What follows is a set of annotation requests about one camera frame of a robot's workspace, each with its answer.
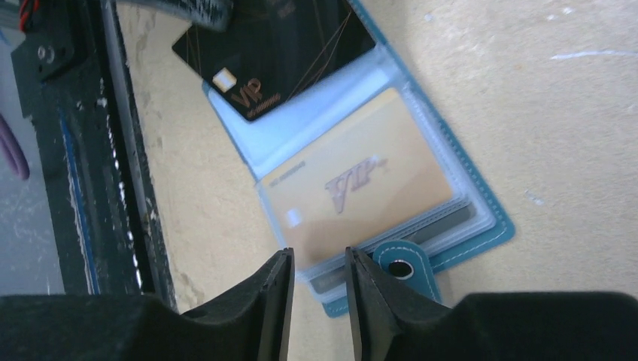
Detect blue card holder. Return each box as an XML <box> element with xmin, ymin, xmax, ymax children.
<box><xmin>202</xmin><ymin>1</ymin><xmax>513</xmax><ymax>317</ymax></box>

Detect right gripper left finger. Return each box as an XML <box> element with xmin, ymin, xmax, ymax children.
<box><xmin>1</xmin><ymin>248</ymin><xmax>294</xmax><ymax>360</ymax></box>

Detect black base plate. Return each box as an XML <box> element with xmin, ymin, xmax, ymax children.
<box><xmin>11</xmin><ymin>1</ymin><xmax>177</xmax><ymax>308</ymax></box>

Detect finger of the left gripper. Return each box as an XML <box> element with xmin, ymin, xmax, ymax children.
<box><xmin>121</xmin><ymin>0</ymin><xmax>235</xmax><ymax>32</ymax></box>

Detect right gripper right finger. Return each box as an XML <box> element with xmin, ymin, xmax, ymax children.
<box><xmin>345</xmin><ymin>248</ymin><xmax>637</xmax><ymax>360</ymax></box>

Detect gold VIP card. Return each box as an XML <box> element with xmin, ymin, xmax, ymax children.
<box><xmin>262</xmin><ymin>88</ymin><xmax>453</xmax><ymax>270</ymax></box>

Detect black VIP card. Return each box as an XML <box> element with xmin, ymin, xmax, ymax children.
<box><xmin>172</xmin><ymin>1</ymin><xmax>375</xmax><ymax>122</ymax></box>

